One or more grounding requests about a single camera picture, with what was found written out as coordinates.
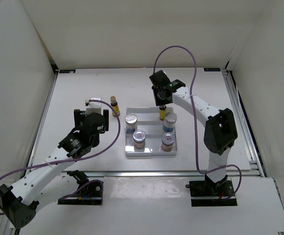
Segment yellow label sauce bottle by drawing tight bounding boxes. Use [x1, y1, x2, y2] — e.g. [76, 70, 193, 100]
[110, 96, 120, 117]
[159, 105, 167, 120]

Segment blue label shaker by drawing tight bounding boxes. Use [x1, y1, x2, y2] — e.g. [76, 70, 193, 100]
[162, 111, 177, 132]
[125, 113, 137, 134]

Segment white lid jar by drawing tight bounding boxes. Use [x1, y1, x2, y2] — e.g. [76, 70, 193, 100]
[132, 130, 146, 149]
[160, 132, 175, 152]

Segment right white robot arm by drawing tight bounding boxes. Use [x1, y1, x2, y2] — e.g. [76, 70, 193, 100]
[150, 70, 238, 196]

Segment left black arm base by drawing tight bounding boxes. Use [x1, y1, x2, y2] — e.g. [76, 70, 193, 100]
[57, 170, 104, 206]

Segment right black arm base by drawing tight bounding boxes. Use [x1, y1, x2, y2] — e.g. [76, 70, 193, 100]
[185, 180, 238, 207]

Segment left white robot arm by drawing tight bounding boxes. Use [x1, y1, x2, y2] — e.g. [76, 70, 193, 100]
[0, 110, 109, 229]

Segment white divided organizer tray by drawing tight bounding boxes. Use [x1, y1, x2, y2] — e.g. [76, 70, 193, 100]
[125, 107, 178, 158]

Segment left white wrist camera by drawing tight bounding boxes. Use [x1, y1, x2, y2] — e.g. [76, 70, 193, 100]
[85, 97, 102, 116]

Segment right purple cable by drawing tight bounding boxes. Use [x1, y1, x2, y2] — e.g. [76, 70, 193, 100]
[153, 45, 242, 199]

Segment aluminium left rail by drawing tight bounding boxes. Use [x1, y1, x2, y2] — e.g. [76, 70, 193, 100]
[26, 70, 58, 167]

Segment aluminium rail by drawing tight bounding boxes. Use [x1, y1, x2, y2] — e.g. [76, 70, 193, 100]
[26, 70, 58, 167]
[221, 69, 266, 177]
[84, 171, 203, 178]

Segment aluminium front rail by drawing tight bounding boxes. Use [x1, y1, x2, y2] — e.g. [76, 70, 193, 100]
[84, 171, 203, 178]

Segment aluminium right rail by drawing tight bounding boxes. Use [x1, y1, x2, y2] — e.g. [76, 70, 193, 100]
[221, 69, 266, 177]

